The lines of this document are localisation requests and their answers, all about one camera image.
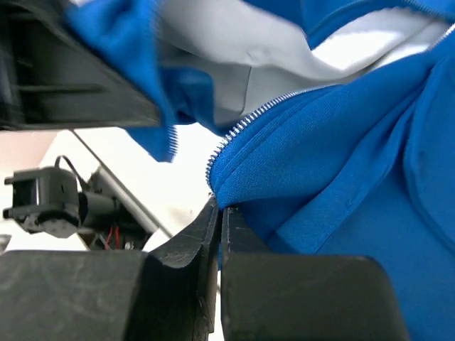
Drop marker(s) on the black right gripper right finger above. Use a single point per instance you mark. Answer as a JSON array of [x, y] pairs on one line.
[[271, 296]]

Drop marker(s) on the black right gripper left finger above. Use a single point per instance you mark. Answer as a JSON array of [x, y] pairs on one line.
[[166, 294]]

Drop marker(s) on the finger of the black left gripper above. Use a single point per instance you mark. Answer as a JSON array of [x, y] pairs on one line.
[[50, 80]]

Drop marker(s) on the blue jacket white lining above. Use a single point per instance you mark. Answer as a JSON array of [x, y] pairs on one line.
[[336, 121]]

